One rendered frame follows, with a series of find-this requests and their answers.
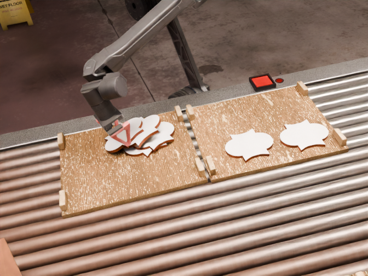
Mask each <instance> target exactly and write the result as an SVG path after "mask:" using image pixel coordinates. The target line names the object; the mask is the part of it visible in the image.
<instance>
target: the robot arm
mask: <svg viewBox="0 0 368 276"><path fill-rule="evenodd" d="M206 1H207V0H162V1H160V2H159V3H158V4H157V5H156V6H155V7H154V8H153V9H151V10H150V11H149V12H148V13H147V14H146V15H145V16H144V17H143V18H141V19H140V20H139V21H138V22H137V23H136V24H135V25H134V26H133V27H131V28H130V29H129V30H128V31H126V33H125V34H123V35H122V36H121V37H120V38H119V39H118V40H116V41H115V42H114V43H112V44H111V45H109V46H108V47H105V48H104V49H102V50H101V51H100V52H99V53H96V54H95V55H94V56H92V57H91V58H90V59H89V60H88V61H87V62H86V63H85V65H84V67H83V71H84V72H83V77H84V78H85V79H86V80H87V81H88V83H86V84H83V85H82V86H83V87H82V89H81V90H80V92H81V93H82V95H83V96H84V98H85V99H86V101H87V102H88V104H89V105H90V107H91V108H92V110H93V111H94V113H95V114H94V117H95V119H96V121H97V123H99V124H100V125H101V126H102V128H103V129H104V130H105V132H106V133H108V135H109V136H110V137H111V138H113V139H115V140H116V141H118V142H120V143H122V144H124V145H125V146H127V147H128V146H129V145H131V139H130V123H129V122H128V121H126V122H125V123H123V124H118V120H119V121H120V120H122V119H123V118H124V116H123V115H122V113H121V112H120V111H119V110H117V109H116V108H115V107H114V106H113V105H112V103H111V101H110V100H112V99H116V98H120V97H125V96H126V95H127V92H128V87H127V79H126V78H124V77H123V76H122V75H121V74H120V73H119V70H121V69H122V68H123V66H124V64H125V63H126V62H127V61H128V60H129V59H130V58H131V57H132V56H133V55H134V54H135V53H136V52H137V51H138V50H140V49H141V48H142V47H143V46H144V45H145V44H146V43H147V42H149V41H150V40H151V39H152V38H153V37H154V36H155V35H156V34H157V33H159V32H160V31H161V30H162V29H163V28H164V27H165V26H166V25H168V24H169V23H170V22H171V21H173V20H174V19H175V18H176V17H177V16H178V15H179V14H181V13H182V12H183V11H184V10H186V9H187V8H189V7H192V8H193V9H195V10H197V9H198V8H200V7H201V6H202V5H203V4H204V3H205V2H206ZM113 122H114V124H115V127H114V128H112V127H113V125H112V123H113ZM123 130H126V138H127V142H125V141H124V140H122V139H121V138H119V137H117V135H118V134H119V133H120V132H122V131H123Z"/></svg>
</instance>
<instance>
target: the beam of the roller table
mask: <svg viewBox="0 0 368 276"><path fill-rule="evenodd" d="M364 73H368V57H364V58H361V59H356V60H350V61H346V62H341V63H337V64H332V65H327V66H323V67H317V68H313V69H309V70H304V71H299V72H294V73H289V74H284V75H281V76H276V77H272V78H273V80H274V81H275V80H276V79H277V78H282V79H283V80H284V81H283V82H282V83H276V82H275V83H276V88H272V89H267V90H263V91H257V92H255V90H254V88H253V87H252V85H251V84H250V82H247V83H242V84H237V85H232V86H229V87H224V88H219V89H214V90H209V91H204V92H201V93H195V94H191V95H185V96H180V97H176V98H172V99H167V100H162V101H157V102H152V103H147V104H144V105H139V106H134V107H129V108H124V109H121V110H119V111H120V112H121V113H122V115H123V116H124V118H123V119H122V120H120V121H119V120H118V124H119V123H124V122H126V121H128V120H130V119H132V118H140V117H142V118H145V117H148V116H151V115H158V114H162V113H167V112H171V111H174V110H175V108H174V107H175V106H179V107H180V110H181V112H182V113H183V112H186V109H187V107H186V105H191V106H192V108H194V107H199V106H204V105H208V104H214V103H217V102H222V101H227V100H232V99H237V98H240V97H245V96H250V95H255V94H260V93H265V92H268V91H274V90H278V89H283V88H288V87H293V86H296V85H297V82H298V81H302V82H303V84H304V85H305V86H308V85H313V84H318V83H323V82H328V81H332V80H336V79H341V78H346V77H351V76H356V75H359V74H364ZM98 128H102V126H101V125H100V124H99V123H97V121H96V119H95V117H94V115H92V116H87V117H82V118H77V119H72V120H67V121H64V122H58V123H54V124H48V125H44V126H39V127H35V128H30V129H25V130H20V131H15V132H12V133H7V134H2V135H0V152H3V151H7V150H12V149H16V148H20V147H26V146H30V145H35V144H39V143H44V142H48V141H54V140H57V139H58V133H63V135H64V136H67V135H72V134H76V133H81V132H84V131H88V130H93V129H98Z"/></svg>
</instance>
